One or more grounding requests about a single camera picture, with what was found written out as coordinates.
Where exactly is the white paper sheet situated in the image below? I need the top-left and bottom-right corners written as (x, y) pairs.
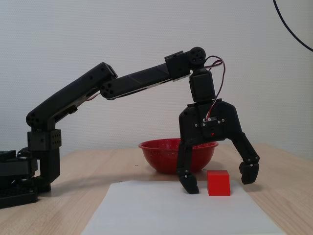
top-left (80, 180), bottom-right (284, 235)

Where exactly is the red speckled bowl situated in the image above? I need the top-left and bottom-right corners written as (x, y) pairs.
top-left (138, 138), bottom-right (219, 175)

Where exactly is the red white black servo cable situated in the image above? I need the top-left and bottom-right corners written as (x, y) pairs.
top-left (204, 55), bottom-right (227, 122)

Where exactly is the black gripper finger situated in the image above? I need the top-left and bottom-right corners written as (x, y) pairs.
top-left (228, 132), bottom-right (261, 185)
top-left (176, 142), bottom-right (200, 195)

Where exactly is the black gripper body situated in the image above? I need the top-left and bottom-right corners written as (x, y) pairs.
top-left (178, 97), bottom-right (246, 148)

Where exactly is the black robot base clamp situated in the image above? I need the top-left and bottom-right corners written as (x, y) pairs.
top-left (0, 146), bottom-right (40, 210)

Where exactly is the black wall cable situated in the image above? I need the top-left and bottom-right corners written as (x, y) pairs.
top-left (272, 0), bottom-right (313, 52)

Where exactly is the red cube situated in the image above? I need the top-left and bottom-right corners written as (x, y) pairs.
top-left (206, 170), bottom-right (231, 197)

